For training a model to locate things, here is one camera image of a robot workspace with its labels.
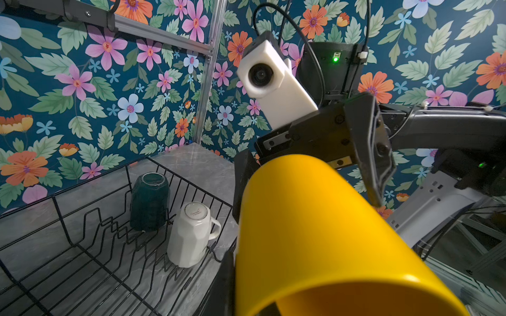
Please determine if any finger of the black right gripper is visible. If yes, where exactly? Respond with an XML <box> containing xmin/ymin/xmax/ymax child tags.
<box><xmin>344</xmin><ymin>92</ymin><xmax>396</xmax><ymax>208</ymax></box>
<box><xmin>232</xmin><ymin>150</ymin><xmax>260</xmax><ymax>224</ymax></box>

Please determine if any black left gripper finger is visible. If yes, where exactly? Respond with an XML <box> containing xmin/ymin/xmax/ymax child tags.
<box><xmin>197</xmin><ymin>250</ymin><xmax>235</xmax><ymax>316</ymax></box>

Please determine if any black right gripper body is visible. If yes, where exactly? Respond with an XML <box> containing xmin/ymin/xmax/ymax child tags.
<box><xmin>254</xmin><ymin>103</ymin><xmax>356</xmax><ymax>169</ymax></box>

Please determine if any cream faceted mug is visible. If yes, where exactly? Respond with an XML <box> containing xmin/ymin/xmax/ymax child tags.
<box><xmin>167</xmin><ymin>201</ymin><xmax>222</xmax><ymax>269</ymax></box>

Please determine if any yellow mug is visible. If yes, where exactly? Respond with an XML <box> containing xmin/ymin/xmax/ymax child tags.
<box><xmin>235</xmin><ymin>155</ymin><xmax>467</xmax><ymax>315</ymax></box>

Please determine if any dark green mug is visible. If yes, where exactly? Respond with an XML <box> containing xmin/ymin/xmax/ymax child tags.
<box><xmin>130</xmin><ymin>172</ymin><xmax>170</xmax><ymax>232</ymax></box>

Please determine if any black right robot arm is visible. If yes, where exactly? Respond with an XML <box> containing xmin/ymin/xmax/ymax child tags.
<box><xmin>237</xmin><ymin>37</ymin><xmax>505</xmax><ymax>247</ymax></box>

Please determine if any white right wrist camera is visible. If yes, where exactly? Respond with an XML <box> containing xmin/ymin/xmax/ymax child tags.
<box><xmin>237</xmin><ymin>32</ymin><xmax>318</xmax><ymax>130</ymax></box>

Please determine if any black wire dish rack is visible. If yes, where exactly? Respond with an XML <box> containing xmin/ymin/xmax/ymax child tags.
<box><xmin>1</xmin><ymin>159</ymin><xmax>236</xmax><ymax>315</ymax></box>

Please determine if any aluminium frame post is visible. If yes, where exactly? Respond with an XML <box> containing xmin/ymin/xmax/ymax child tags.
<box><xmin>193</xmin><ymin>0</ymin><xmax>228</xmax><ymax>145</ymax></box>

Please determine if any black hook rail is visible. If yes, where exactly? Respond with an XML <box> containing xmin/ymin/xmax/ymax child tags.
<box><xmin>1</xmin><ymin>0</ymin><xmax>119</xmax><ymax>32</ymax></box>

